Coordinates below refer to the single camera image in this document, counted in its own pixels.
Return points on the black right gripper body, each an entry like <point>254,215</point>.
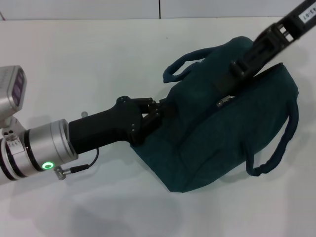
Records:
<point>301,17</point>

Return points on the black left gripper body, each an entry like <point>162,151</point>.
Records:
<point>103,130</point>

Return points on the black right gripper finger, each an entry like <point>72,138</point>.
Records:
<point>261,54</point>

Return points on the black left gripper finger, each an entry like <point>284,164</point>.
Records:
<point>168,109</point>
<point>148,128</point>

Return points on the dark green insulated lunch bag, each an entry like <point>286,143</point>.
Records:
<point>222,135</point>

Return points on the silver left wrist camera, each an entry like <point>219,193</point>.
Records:
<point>12,89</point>

